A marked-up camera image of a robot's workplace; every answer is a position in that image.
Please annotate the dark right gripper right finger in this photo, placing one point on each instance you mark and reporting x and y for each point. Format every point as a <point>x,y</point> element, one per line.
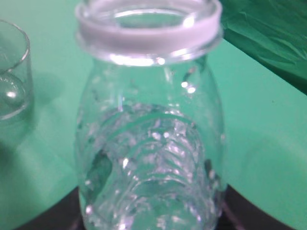
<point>240,214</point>

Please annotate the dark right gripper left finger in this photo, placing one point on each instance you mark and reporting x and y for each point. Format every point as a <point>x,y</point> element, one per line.
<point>64,215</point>

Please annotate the clear plastic water bottle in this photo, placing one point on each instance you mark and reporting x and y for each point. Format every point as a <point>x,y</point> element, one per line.
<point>150,138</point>

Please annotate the clear glass mug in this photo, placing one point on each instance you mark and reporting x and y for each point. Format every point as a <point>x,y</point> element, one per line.
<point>16,84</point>

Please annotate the green backdrop cloth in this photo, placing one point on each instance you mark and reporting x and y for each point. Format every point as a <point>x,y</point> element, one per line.
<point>273,32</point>

